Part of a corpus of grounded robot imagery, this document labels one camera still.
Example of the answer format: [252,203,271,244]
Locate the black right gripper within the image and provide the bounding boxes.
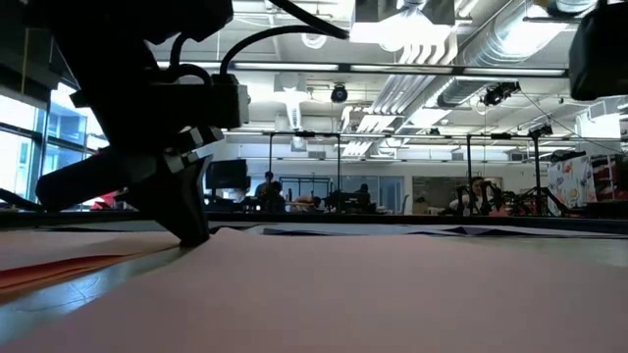
[568,2,628,102]

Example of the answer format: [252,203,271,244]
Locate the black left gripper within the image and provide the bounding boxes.
[34,79,226,248]

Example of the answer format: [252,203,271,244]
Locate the lilac paper sheet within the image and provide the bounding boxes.
[421,224,628,240]

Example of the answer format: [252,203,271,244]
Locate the pink paper sheet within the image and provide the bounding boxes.
[0,227,628,353]

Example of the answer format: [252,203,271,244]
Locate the red angled rack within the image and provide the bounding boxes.
[90,189,120,212]

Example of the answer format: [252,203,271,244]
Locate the black ceiling track bar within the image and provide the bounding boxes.
[522,16,573,25]

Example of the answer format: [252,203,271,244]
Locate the white hanging box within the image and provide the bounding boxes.
[574,100,622,141]

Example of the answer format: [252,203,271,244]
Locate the large black monitor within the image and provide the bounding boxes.
[204,159,251,191]

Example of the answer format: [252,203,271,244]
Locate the large glass window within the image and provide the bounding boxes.
[0,80,110,212]

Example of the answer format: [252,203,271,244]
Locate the red storage shelf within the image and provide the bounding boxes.
[591,154,620,202]

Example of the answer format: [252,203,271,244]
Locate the black slanted bar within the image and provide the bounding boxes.
[0,188,45,213]

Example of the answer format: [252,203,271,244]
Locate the floral patterned cloth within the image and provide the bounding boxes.
[547,154,598,217]

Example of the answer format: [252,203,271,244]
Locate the background robot arms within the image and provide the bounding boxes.
[490,179,575,217]

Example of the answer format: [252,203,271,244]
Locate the small black monitor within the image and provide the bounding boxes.
[329,191,377,215]

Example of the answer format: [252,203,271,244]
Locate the silver round air duct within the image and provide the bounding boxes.
[458,0,573,68]

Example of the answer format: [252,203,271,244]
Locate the black frame stand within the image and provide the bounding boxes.
[267,130,343,197]
[465,131,544,217]

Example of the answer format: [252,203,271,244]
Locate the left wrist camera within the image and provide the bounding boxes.
[210,73,252,130]

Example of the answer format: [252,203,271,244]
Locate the grey rectangular air duct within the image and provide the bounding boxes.
[436,76,497,109]

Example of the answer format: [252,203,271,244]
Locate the white coiled cable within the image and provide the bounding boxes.
[301,32,328,50]

